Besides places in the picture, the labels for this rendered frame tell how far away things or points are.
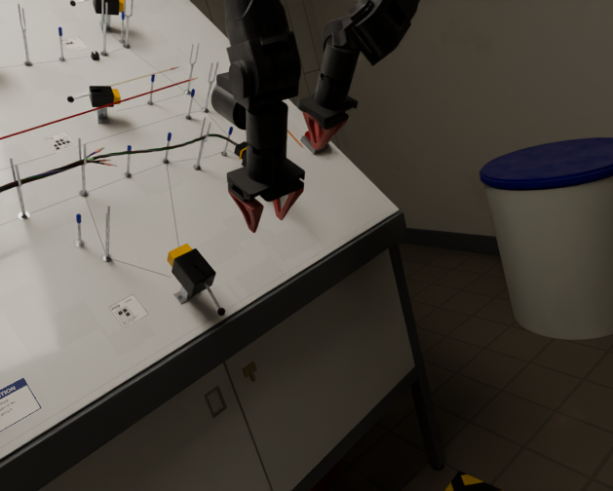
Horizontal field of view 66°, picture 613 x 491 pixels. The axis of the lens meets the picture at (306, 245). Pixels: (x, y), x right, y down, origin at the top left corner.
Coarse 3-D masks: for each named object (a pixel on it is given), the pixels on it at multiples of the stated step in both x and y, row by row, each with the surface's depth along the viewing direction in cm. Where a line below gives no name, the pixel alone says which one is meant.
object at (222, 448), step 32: (192, 384) 88; (224, 384) 93; (160, 416) 84; (192, 416) 89; (224, 416) 93; (128, 448) 80; (160, 448) 84; (192, 448) 89; (224, 448) 94; (64, 480) 74; (96, 480) 77; (128, 480) 81; (160, 480) 85; (192, 480) 89; (224, 480) 94; (256, 480) 100
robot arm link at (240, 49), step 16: (224, 0) 57; (240, 0) 54; (256, 0) 55; (272, 0) 56; (240, 16) 55; (256, 16) 55; (272, 16) 56; (240, 32) 56; (256, 32) 55; (272, 32) 56; (288, 32) 58; (240, 48) 57; (256, 48) 55; (272, 48) 58; (288, 48) 58; (256, 64) 56; (272, 64) 57; (288, 64) 58; (256, 80) 57; (272, 80) 58; (288, 80) 60
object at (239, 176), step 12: (252, 156) 66; (264, 156) 65; (276, 156) 66; (240, 168) 71; (252, 168) 67; (264, 168) 66; (276, 168) 67; (288, 168) 72; (300, 168) 72; (228, 180) 69; (240, 180) 68; (252, 180) 68; (264, 180) 68; (276, 180) 68; (288, 180) 69; (252, 192) 66; (264, 192) 67
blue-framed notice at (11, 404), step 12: (12, 384) 71; (24, 384) 71; (0, 396) 69; (12, 396) 70; (24, 396) 70; (0, 408) 68; (12, 408) 69; (24, 408) 70; (36, 408) 70; (0, 420) 68; (12, 420) 68; (0, 432) 67
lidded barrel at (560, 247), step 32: (512, 160) 203; (544, 160) 190; (576, 160) 179; (608, 160) 169; (512, 192) 180; (544, 192) 171; (576, 192) 167; (608, 192) 167; (512, 224) 187; (544, 224) 177; (576, 224) 172; (608, 224) 171; (512, 256) 195; (544, 256) 183; (576, 256) 177; (608, 256) 176; (512, 288) 206; (544, 288) 189; (576, 288) 183; (608, 288) 181; (544, 320) 196; (576, 320) 188; (608, 320) 186
